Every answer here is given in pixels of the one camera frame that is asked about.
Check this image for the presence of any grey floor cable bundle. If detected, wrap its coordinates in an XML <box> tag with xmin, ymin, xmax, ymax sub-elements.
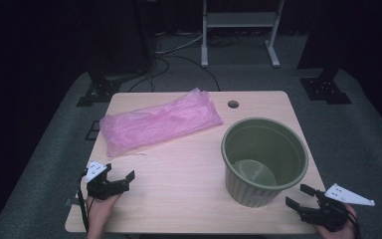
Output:
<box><xmin>155</xmin><ymin>31</ymin><xmax>204</xmax><ymax>56</ymax></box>

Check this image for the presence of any person's left hand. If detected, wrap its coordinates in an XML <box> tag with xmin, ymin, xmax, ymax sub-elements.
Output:
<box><xmin>87</xmin><ymin>193</ymin><xmax>122</xmax><ymax>234</ymax></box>

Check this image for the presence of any pink plastic bag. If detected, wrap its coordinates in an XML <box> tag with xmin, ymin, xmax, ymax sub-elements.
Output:
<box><xmin>98</xmin><ymin>87</ymin><xmax>224</xmax><ymax>158</ymax></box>

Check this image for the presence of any black metal stand base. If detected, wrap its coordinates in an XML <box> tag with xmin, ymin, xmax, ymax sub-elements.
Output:
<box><xmin>298</xmin><ymin>66</ymin><xmax>352</xmax><ymax>106</ymax></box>
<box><xmin>76</xmin><ymin>69</ymin><xmax>123</xmax><ymax>108</ymax></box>

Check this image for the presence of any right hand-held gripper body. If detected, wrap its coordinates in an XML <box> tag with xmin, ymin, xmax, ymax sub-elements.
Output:
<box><xmin>297</xmin><ymin>182</ymin><xmax>376</xmax><ymax>233</ymax></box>

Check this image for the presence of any person's right hand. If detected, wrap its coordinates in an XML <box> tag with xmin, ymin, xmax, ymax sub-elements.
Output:
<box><xmin>314</xmin><ymin>203</ymin><xmax>360</xmax><ymax>239</ymax></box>

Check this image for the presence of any black table bracket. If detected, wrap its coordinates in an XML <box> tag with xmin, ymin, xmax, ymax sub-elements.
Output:
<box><xmin>85</xmin><ymin>119</ymin><xmax>100</xmax><ymax>141</ymax></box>

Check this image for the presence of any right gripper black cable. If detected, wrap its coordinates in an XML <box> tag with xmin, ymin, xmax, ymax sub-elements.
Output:
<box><xmin>344</xmin><ymin>203</ymin><xmax>361</xmax><ymax>239</ymax></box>

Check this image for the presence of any black floor cable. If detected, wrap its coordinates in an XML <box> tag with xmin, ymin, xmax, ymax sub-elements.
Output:
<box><xmin>155</xmin><ymin>54</ymin><xmax>221</xmax><ymax>93</ymax></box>
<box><xmin>127</xmin><ymin>58</ymin><xmax>170</xmax><ymax>93</ymax></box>

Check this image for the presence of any white metal stand frame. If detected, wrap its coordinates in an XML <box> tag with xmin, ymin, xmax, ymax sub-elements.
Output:
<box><xmin>200</xmin><ymin>0</ymin><xmax>286</xmax><ymax>69</ymax></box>

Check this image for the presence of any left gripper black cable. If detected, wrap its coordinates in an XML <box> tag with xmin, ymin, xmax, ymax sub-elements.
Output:
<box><xmin>77</xmin><ymin>168</ymin><xmax>96</xmax><ymax>233</ymax></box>

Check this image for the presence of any green plastic bin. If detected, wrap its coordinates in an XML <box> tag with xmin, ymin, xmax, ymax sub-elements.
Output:
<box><xmin>221</xmin><ymin>117</ymin><xmax>309</xmax><ymax>209</ymax></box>

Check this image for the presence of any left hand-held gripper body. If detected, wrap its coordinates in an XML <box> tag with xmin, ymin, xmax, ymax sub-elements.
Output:
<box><xmin>84</xmin><ymin>160</ymin><xmax>130</xmax><ymax>201</ymax></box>

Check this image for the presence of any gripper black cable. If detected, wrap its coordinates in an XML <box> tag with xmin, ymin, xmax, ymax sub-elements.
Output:
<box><xmin>77</xmin><ymin>168</ymin><xmax>96</xmax><ymax>233</ymax></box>
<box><xmin>344</xmin><ymin>203</ymin><xmax>361</xmax><ymax>239</ymax></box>

